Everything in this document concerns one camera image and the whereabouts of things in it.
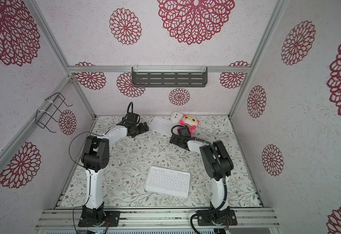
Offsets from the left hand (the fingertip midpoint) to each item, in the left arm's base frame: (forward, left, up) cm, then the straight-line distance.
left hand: (145, 129), depth 105 cm
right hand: (-7, -22, -2) cm, 23 cm away
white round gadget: (+14, -23, -2) cm, 27 cm away
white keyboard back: (+8, -12, -4) cm, 15 cm away
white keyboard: (-37, -17, -1) cm, 41 cm away
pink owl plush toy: (+7, -33, 0) cm, 33 cm away
